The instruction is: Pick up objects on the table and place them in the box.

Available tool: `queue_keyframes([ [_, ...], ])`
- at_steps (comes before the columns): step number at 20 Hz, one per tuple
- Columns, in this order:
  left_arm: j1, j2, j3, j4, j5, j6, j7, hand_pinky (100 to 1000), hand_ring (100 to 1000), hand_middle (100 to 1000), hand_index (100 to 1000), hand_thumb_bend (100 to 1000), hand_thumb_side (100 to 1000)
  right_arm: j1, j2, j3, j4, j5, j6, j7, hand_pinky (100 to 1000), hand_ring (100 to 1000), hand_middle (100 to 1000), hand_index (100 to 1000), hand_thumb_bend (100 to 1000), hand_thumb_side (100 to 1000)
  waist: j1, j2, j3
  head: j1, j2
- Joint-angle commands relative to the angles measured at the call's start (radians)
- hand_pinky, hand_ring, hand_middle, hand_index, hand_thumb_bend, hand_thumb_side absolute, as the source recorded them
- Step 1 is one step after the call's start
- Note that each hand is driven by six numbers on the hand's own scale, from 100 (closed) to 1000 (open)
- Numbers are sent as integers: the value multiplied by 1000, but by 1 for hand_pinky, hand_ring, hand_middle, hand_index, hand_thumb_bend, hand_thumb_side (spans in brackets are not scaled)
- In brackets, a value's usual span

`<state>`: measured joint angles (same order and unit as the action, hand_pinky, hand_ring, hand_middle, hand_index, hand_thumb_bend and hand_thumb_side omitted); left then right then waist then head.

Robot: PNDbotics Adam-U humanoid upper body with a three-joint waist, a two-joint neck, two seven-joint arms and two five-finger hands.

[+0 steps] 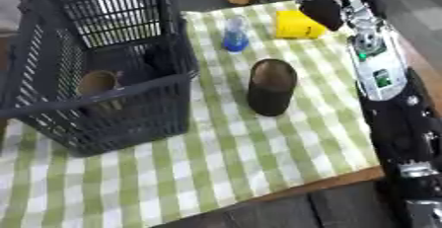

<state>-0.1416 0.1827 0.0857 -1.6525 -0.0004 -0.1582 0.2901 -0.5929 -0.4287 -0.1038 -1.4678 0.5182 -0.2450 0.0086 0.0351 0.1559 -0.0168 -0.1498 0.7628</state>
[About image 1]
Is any tan brown toy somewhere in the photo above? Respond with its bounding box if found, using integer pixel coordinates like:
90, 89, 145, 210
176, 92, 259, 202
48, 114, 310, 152
76, 69, 126, 112

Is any yellow block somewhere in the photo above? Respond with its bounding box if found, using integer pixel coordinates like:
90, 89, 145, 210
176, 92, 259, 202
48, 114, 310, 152
272, 9, 329, 40

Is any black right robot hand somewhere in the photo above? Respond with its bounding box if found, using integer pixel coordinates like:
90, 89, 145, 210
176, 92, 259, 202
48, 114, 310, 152
297, 0, 347, 32

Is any clear bottle with blue base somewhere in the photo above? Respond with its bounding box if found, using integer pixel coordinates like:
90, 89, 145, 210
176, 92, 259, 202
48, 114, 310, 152
221, 14, 253, 54

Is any dark blue plastic basket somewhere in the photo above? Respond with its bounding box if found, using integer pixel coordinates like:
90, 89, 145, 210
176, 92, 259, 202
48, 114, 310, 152
0, 0, 202, 158

